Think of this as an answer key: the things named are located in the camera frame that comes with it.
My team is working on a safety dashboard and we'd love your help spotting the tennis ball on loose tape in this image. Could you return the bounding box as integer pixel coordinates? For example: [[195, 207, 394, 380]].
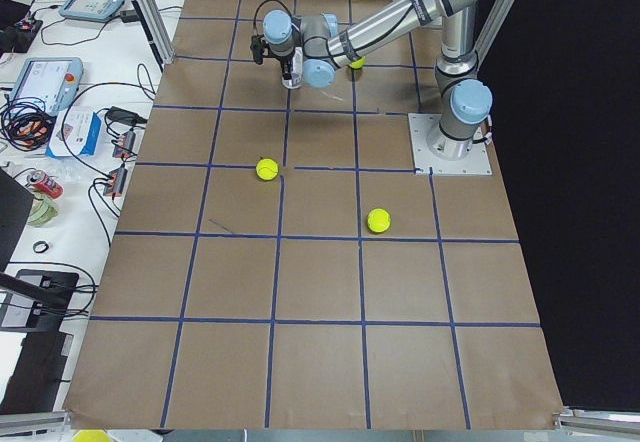
[[255, 158, 279, 181]]

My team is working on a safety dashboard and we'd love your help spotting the tennis ball far corner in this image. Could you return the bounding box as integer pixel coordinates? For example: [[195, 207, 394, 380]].
[[366, 208, 392, 234]]

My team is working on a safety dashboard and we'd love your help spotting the brown paper table cover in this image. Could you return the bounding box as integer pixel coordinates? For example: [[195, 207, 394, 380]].
[[65, 0, 562, 430]]

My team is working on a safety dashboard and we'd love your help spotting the grey orange hub upper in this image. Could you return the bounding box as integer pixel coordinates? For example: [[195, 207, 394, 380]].
[[112, 130, 137, 160]]

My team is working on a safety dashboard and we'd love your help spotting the clear tennis ball can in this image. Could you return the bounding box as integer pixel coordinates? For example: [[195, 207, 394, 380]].
[[282, 47, 304, 90]]

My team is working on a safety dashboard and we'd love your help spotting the grey orange hub lower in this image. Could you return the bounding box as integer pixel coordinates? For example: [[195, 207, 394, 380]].
[[103, 166, 128, 199]]

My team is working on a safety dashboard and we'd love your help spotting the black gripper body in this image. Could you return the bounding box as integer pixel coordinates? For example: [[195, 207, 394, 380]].
[[275, 55, 295, 64]]

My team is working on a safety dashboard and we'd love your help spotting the far teach pendant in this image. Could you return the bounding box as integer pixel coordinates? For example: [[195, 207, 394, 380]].
[[59, 0, 126, 23]]

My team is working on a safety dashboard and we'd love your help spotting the black laptop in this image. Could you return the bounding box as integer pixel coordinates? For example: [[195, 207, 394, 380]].
[[1, 269, 79, 415]]

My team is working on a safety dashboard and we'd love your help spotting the blue white cardboard box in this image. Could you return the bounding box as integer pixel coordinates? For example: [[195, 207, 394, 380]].
[[45, 107, 101, 158]]

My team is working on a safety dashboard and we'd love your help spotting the near teach pendant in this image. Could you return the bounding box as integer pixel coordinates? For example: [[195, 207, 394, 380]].
[[9, 57, 84, 116]]

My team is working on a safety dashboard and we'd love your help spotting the red soda can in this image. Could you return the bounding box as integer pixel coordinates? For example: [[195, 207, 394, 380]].
[[27, 170, 64, 199]]

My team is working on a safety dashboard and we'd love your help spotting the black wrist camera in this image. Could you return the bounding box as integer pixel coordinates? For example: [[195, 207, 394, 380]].
[[250, 34, 266, 65]]

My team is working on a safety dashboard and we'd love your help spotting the tennis ball near centre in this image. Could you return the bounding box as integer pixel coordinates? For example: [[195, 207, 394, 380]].
[[349, 57, 366, 70]]

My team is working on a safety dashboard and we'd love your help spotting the teach pendant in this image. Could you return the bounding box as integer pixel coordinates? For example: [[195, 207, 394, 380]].
[[59, 0, 126, 23], [9, 57, 84, 116]]

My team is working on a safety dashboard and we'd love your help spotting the black power adapter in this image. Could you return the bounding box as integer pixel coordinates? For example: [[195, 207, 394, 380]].
[[105, 106, 147, 127]]

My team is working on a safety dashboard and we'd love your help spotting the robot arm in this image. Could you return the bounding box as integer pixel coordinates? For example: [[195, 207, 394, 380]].
[[250, 0, 493, 161]]

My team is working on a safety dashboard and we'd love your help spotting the grey orange hub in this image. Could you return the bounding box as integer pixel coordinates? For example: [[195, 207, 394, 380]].
[[103, 166, 128, 199], [112, 130, 137, 160]]

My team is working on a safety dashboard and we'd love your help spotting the green tape roll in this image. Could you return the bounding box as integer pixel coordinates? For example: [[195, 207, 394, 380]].
[[27, 192, 58, 227]]

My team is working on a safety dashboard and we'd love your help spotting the aluminium frame post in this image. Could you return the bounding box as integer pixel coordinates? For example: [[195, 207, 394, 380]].
[[131, 0, 175, 71]]

